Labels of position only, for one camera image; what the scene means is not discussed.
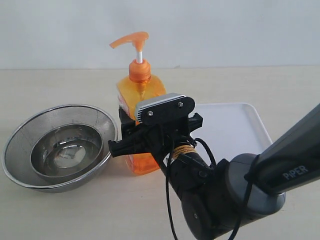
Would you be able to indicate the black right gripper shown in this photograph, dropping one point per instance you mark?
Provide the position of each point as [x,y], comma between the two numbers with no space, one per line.
[158,140]

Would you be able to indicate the orange pump soap bottle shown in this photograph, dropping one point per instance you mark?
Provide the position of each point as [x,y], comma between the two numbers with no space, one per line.
[139,85]

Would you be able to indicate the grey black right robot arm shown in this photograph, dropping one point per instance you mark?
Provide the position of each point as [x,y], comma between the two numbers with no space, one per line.
[222,196]

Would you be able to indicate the small stainless steel bowl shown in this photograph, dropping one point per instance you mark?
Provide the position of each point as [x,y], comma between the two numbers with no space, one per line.
[66,152]

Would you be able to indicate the steel mesh colander bowl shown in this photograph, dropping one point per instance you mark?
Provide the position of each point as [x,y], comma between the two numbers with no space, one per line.
[16,161]

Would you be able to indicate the white rectangular plastic tray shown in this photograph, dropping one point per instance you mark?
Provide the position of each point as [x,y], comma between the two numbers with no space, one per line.
[231,129]

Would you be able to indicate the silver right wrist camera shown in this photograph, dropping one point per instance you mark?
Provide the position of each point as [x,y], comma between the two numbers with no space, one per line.
[163,109]

